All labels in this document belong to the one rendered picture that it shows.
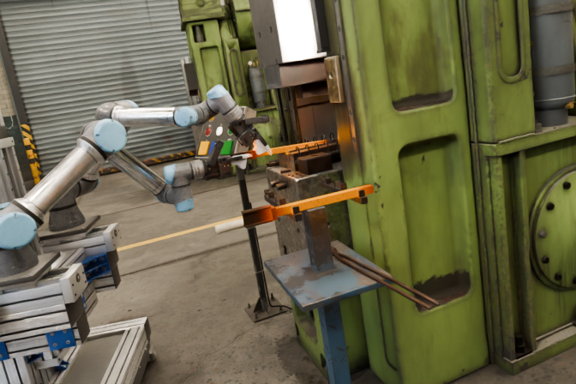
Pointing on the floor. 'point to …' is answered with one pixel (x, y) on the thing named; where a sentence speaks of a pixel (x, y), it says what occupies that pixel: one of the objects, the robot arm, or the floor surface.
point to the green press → (226, 57)
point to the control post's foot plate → (265, 309)
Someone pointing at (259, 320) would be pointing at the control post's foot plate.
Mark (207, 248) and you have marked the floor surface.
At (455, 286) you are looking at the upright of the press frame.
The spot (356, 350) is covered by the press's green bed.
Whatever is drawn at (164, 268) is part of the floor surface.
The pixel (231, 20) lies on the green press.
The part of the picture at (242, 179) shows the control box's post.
